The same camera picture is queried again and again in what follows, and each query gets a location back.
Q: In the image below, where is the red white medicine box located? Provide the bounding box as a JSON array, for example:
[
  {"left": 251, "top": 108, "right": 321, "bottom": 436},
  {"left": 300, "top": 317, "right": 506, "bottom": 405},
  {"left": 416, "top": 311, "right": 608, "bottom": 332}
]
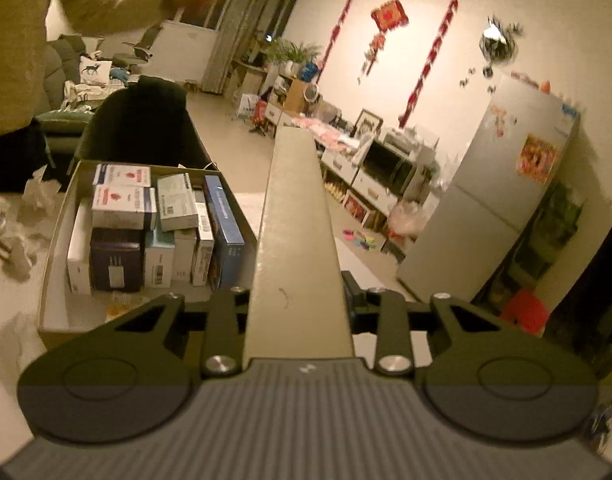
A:
[{"left": 91, "top": 185, "right": 157, "bottom": 231}]

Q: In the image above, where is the white striped upright box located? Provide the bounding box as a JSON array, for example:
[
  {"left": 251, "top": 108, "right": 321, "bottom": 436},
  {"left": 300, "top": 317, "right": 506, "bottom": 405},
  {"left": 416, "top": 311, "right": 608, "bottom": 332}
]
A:
[{"left": 192, "top": 190, "right": 215, "bottom": 287}]

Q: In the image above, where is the blue tall book box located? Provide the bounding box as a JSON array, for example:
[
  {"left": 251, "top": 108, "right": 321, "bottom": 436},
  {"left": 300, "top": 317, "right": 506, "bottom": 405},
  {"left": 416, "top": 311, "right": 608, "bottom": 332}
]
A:
[{"left": 205, "top": 174, "right": 246, "bottom": 290}]

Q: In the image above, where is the red chinese knot ornament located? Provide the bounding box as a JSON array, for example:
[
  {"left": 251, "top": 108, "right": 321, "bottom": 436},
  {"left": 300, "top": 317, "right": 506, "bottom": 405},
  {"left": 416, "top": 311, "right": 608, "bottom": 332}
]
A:
[{"left": 358, "top": 0, "right": 409, "bottom": 84}]

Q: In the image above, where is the teal white barcode box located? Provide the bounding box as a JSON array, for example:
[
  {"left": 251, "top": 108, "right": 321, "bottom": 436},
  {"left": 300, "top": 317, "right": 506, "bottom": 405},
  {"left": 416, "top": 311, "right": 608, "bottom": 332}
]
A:
[{"left": 143, "top": 222, "right": 175, "bottom": 288}]

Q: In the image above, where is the red plastic stool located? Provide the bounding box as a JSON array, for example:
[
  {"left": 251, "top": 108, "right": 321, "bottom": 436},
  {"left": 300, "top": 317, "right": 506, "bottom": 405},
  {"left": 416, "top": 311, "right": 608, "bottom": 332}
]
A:
[{"left": 500, "top": 288, "right": 550, "bottom": 335}]

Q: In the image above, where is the open cardboard storage box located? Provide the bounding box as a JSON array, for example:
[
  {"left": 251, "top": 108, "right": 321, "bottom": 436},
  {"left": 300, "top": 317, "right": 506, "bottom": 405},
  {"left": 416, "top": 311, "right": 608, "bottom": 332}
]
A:
[{"left": 37, "top": 160, "right": 258, "bottom": 349}]

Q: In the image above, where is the black office chair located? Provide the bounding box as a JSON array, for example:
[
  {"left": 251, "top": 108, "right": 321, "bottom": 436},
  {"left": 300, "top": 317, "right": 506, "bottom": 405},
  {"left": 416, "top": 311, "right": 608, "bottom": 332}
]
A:
[{"left": 67, "top": 75, "right": 217, "bottom": 176}]

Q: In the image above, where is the white box on top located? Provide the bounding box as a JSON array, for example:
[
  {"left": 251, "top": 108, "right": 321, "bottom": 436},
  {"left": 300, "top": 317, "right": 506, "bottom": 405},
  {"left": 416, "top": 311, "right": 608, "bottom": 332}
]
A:
[{"left": 156, "top": 172, "right": 199, "bottom": 232}]

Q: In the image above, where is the woman in quilted jacket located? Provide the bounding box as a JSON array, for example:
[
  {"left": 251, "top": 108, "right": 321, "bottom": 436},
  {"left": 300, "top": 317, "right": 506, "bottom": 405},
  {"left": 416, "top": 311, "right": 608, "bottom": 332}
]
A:
[{"left": 0, "top": 0, "right": 180, "bottom": 195}]

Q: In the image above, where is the cardboard box lid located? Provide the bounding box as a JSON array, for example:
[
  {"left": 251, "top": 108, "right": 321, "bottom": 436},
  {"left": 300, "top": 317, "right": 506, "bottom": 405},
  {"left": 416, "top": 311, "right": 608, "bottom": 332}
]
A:
[{"left": 243, "top": 127, "right": 355, "bottom": 364}]

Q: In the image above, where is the flat white box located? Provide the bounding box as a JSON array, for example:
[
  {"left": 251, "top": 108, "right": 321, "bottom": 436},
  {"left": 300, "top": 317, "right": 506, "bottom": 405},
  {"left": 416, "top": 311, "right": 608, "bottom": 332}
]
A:
[{"left": 66, "top": 198, "right": 92, "bottom": 295}]

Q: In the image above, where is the white tv cabinet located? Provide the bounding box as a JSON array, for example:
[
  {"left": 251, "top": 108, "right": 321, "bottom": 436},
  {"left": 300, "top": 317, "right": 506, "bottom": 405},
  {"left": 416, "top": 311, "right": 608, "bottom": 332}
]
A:
[{"left": 321, "top": 128, "right": 436, "bottom": 216}]

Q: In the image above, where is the crumpled white tissue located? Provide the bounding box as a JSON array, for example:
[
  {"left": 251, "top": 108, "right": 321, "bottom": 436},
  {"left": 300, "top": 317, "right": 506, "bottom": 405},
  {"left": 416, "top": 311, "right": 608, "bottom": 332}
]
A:
[{"left": 0, "top": 165, "right": 62, "bottom": 281}]

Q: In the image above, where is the silver refrigerator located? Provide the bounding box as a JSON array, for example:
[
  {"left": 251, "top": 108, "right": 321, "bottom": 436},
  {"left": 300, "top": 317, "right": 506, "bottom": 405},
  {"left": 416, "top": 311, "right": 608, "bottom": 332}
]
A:
[{"left": 397, "top": 76, "right": 580, "bottom": 300}]

